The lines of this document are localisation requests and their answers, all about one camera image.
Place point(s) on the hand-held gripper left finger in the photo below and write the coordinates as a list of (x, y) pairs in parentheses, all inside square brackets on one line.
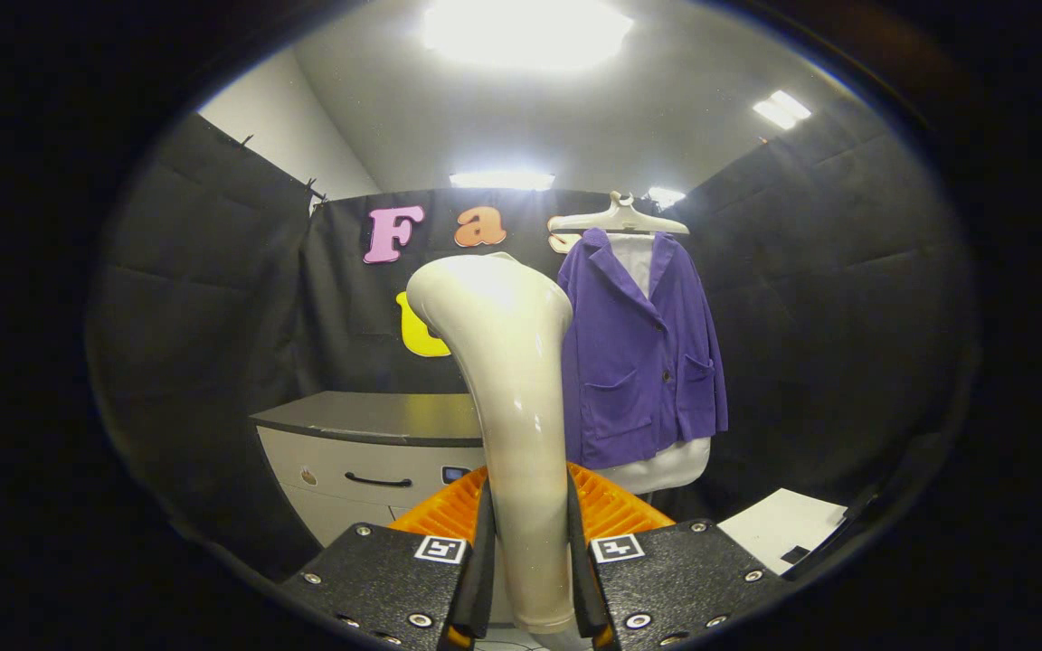
[(376, 579)]

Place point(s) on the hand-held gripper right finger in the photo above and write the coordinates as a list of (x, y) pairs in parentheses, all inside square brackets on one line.
[(684, 579)]

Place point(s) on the white shirt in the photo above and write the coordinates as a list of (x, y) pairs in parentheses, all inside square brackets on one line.
[(657, 468)]

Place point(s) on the purple jacket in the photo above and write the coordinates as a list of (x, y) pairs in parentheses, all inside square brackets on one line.
[(639, 380)]

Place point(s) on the white garment steamer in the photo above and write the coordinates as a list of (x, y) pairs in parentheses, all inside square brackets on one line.
[(512, 380)]

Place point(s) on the cream plastic clothes hanger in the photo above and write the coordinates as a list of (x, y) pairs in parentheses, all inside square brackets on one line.
[(619, 219)]

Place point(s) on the white flat panel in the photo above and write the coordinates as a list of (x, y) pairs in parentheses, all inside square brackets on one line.
[(774, 524)]

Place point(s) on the small blue display panel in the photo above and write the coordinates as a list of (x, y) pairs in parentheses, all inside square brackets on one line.
[(455, 474)]

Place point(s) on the grey cabinet with dark top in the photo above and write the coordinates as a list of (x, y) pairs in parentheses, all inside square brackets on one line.
[(367, 425)]

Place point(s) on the small ceiling light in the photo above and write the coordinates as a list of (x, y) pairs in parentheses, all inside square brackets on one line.
[(666, 195)]

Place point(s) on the long strip ceiling light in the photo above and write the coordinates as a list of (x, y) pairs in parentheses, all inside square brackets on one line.
[(501, 180)]

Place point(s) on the double panel ceiling light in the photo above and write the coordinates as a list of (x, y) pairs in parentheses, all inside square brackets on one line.
[(781, 108)]

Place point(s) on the large round ceiling light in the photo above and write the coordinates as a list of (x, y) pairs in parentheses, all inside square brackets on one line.
[(525, 32)]

